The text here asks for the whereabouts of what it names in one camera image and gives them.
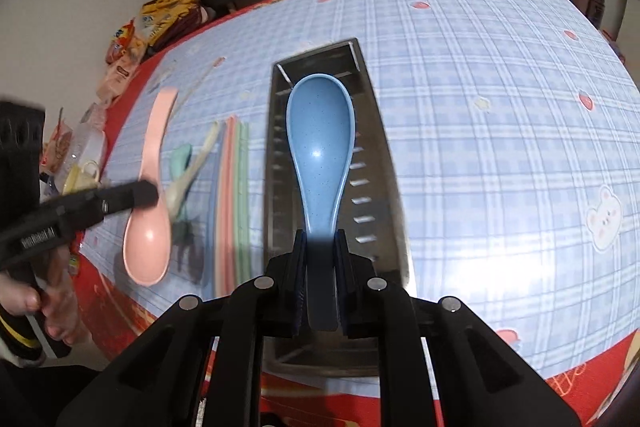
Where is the blue spoon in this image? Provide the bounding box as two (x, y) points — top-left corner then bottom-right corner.
(286, 74), (357, 333)

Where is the clear plastic container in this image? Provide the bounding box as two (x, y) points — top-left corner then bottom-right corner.
(64, 103), (109, 180)

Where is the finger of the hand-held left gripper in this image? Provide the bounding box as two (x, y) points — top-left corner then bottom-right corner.
(67, 179), (160, 230)

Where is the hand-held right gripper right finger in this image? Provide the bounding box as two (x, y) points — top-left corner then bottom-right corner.
(335, 229), (583, 427)

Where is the pale snack bag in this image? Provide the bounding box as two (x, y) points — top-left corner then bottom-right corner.
(96, 57), (142, 102)

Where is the metal utensil tray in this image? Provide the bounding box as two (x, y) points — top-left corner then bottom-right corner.
(262, 38), (411, 378)

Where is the blue chopstick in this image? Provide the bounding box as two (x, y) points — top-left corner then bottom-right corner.
(210, 147), (224, 293)

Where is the yellow cup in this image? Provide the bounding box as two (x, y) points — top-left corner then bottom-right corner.
(64, 161), (101, 194)

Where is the blue plaid tablecloth red border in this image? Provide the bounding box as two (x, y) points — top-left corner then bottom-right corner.
(75, 0), (640, 410)

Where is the person's left hand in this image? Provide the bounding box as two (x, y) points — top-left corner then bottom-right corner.
(0, 252), (88, 348)

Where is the pink spoon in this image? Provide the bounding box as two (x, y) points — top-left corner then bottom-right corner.
(122, 87), (180, 286)

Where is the green spoon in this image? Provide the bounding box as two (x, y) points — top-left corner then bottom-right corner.
(169, 144), (196, 228)

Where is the orange snack bag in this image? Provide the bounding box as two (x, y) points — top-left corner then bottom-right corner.
(104, 19), (151, 66)

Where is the yellow snack bag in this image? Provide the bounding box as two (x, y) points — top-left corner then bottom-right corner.
(139, 0), (202, 46)

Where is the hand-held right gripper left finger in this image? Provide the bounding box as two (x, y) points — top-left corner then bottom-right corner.
(56, 229), (307, 427)

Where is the green chopstick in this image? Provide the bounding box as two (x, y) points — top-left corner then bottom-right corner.
(238, 119), (250, 278)

